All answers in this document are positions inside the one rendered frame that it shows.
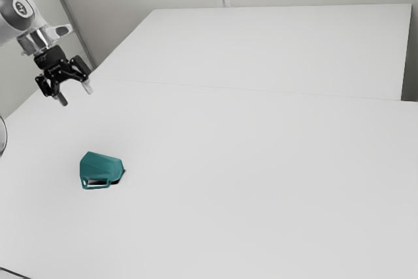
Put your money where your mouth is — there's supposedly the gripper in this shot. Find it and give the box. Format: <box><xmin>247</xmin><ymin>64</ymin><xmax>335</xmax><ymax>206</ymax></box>
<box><xmin>33</xmin><ymin>45</ymin><xmax>94</xmax><ymax>107</ymax></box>

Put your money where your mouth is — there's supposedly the teal faceted mug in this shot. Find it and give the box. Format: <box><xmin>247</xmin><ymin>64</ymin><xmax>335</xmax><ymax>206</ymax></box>
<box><xmin>79</xmin><ymin>151</ymin><xmax>125</xmax><ymax>191</ymax></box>

